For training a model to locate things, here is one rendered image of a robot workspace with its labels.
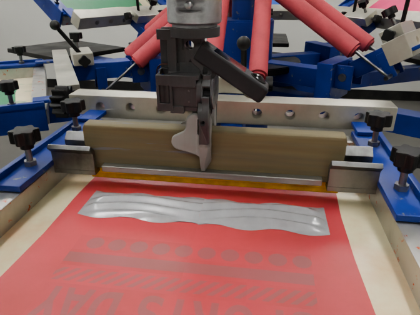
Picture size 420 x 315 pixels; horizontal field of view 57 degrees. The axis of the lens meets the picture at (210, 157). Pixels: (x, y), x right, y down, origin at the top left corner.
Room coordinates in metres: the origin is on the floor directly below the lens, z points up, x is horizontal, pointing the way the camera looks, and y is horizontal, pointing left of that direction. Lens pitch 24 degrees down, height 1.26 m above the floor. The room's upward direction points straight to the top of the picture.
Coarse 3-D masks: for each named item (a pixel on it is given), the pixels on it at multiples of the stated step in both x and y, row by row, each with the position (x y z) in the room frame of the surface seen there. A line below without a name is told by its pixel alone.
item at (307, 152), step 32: (96, 128) 0.57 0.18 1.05; (128, 128) 0.57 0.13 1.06; (160, 128) 0.56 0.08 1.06; (224, 128) 0.56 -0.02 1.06; (256, 128) 0.56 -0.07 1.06; (96, 160) 0.57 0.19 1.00; (128, 160) 0.57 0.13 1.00; (160, 160) 0.56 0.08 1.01; (192, 160) 0.55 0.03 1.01; (224, 160) 0.54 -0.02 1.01; (256, 160) 0.54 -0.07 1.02; (288, 160) 0.53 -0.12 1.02; (320, 160) 0.52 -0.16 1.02
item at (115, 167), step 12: (108, 168) 0.56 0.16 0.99; (120, 168) 0.55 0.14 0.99; (132, 168) 0.55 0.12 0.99; (144, 168) 0.55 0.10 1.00; (156, 168) 0.55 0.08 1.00; (168, 168) 0.55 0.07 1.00; (180, 168) 0.55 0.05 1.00; (192, 168) 0.55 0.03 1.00; (240, 180) 0.53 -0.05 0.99; (252, 180) 0.52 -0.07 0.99; (264, 180) 0.52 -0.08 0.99; (276, 180) 0.52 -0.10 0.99; (288, 180) 0.52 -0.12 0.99; (300, 180) 0.51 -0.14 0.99; (312, 180) 0.51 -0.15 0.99
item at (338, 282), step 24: (216, 192) 0.54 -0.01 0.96; (240, 192) 0.54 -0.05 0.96; (264, 192) 0.54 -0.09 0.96; (288, 192) 0.54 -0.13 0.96; (312, 192) 0.54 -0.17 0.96; (336, 216) 0.47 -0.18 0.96; (216, 240) 0.42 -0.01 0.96; (240, 240) 0.42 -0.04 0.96; (264, 240) 0.42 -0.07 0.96; (288, 240) 0.42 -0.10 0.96; (312, 240) 0.42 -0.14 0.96; (336, 240) 0.42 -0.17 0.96; (312, 264) 0.37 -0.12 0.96; (336, 264) 0.37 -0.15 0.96; (336, 288) 0.33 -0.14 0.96; (360, 288) 0.33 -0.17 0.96; (336, 312) 0.29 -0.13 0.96; (360, 312) 0.29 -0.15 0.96
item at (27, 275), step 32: (128, 192) 0.54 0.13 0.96; (160, 192) 0.54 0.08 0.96; (192, 192) 0.54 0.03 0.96; (64, 224) 0.45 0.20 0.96; (96, 224) 0.45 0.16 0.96; (128, 224) 0.45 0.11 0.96; (160, 224) 0.45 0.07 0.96; (192, 224) 0.45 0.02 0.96; (32, 256) 0.38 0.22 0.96; (64, 256) 0.38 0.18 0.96; (0, 288) 0.33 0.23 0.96; (32, 288) 0.33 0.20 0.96
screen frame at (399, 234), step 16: (352, 144) 0.67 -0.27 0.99; (48, 176) 0.55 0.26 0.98; (64, 176) 0.60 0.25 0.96; (0, 192) 0.48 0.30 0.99; (16, 192) 0.48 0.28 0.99; (32, 192) 0.51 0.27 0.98; (0, 208) 0.44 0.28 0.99; (16, 208) 0.46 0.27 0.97; (384, 208) 0.45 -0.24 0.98; (0, 224) 0.43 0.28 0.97; (384, 224) 0.44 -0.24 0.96; (400, 224) 0.40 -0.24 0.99; (416, 224) 0.40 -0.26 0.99; (400, 240) 0.38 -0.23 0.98; (416, 240) 0.37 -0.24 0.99; (400, 256) 0.37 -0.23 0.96; (416, 256) 0.34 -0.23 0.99; (416, 272) 0.33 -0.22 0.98; (416, 288) 0.32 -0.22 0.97
